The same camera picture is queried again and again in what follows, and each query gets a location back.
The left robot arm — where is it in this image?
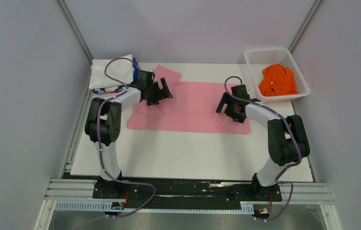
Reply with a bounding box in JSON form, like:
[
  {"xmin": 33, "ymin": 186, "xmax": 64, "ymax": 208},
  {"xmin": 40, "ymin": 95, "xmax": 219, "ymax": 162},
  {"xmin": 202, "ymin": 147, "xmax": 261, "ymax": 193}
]
[{"xmin": 84, "ymin": 70, "xmax": 173, "ymax": 198}]

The pink t-shirt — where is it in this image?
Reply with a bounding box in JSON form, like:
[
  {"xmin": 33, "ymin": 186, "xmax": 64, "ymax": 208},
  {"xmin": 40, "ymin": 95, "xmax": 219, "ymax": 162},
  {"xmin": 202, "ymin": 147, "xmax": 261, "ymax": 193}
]
[{"xmin": 127, "ymin": 65, "xmax": 251, "ymax": 135}]

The aluminium corner post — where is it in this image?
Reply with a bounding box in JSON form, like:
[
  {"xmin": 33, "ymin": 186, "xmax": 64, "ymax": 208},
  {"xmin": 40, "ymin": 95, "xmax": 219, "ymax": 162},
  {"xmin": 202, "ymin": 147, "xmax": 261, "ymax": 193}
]
[
  {"xmin": 288, "ymin": 0, "xmax": 324, "ymax": 53},
  {"xmin": 56, "ymin": 0, "xmax": 93, "ymax": 65}
]

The orange t-shirt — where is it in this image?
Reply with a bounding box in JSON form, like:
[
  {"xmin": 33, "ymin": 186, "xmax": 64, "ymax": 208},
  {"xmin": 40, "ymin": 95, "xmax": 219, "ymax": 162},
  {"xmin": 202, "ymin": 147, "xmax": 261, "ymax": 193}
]
[{"xmin": 259, "ymin": 64, "xmax": 299, "ymax": 97}]

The left aluminium corner post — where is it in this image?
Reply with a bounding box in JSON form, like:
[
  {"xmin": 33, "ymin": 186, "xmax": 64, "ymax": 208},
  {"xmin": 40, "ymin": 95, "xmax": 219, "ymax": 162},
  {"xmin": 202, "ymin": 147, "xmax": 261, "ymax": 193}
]
[{"xmin": 56, "ymin": 0, "xmax": 93, "ymax": 65}]

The right aluminium corner post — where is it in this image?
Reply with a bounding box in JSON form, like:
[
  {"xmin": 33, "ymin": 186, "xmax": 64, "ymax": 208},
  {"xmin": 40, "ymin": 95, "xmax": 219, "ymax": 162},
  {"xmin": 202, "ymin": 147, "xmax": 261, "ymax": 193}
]
[{"xmin": 288, "ymin": 0, "xmax": 324, "ymax": 53}]

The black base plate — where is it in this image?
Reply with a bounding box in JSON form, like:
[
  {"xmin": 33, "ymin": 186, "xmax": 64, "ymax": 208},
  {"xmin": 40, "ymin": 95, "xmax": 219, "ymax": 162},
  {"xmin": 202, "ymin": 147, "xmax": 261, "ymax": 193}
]
[{"xmin": 93, "ymin": 177, "xmax": 282, "ymax": 209}]

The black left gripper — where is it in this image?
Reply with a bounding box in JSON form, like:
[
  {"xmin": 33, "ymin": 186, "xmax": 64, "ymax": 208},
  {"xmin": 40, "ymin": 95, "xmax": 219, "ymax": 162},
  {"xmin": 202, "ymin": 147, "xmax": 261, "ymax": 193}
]
[{"xmin": 146, "ymin": 78, "xmax": 173, "ymax": 106}]

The aluminium frame rail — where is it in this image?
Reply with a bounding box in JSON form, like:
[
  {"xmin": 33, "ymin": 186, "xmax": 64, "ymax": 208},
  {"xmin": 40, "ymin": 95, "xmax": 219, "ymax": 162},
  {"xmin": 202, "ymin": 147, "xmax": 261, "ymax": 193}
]
[{"xmin": 44, "ymin": 179, "xmax": 334, "ymax": 205}]

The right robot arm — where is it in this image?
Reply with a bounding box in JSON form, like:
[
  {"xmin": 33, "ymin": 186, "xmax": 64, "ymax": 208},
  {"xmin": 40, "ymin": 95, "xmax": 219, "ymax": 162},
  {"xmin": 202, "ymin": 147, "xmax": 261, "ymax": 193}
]
[{"xmin": 216, "ymin": 84, "xmax": 310, "ymax": 200}]

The white slotted cable duct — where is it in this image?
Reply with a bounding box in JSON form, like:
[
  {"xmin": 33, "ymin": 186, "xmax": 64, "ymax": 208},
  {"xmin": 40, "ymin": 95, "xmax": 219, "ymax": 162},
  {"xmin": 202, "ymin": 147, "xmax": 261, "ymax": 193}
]
[{"xmin": 54, "ymin": 200, "xmax": 255, "ymax": 215}]

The blue printed folded t-shirt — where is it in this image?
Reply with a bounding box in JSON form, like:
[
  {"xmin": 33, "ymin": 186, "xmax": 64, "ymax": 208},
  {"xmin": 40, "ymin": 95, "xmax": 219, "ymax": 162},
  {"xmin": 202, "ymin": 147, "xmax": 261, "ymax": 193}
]
[{"xmin": 91, "ymin": 55, "xmax": 139, "ymax": 94}]

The white folded t-shirt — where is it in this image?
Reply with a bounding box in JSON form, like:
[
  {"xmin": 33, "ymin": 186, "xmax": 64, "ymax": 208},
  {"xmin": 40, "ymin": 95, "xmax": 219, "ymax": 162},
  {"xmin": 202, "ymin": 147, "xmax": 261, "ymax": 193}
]
[{"xmin": 88, "ymin": 59, "xmax": 134, "ymax": 90}]

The white plastic laundry basket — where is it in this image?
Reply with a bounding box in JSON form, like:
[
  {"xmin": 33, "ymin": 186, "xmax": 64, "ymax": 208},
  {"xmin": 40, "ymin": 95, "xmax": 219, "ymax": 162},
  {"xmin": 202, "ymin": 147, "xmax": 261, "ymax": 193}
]
[{"xmin": 244, "ymin": 47, "xmax": 310, "ymax": 103}]

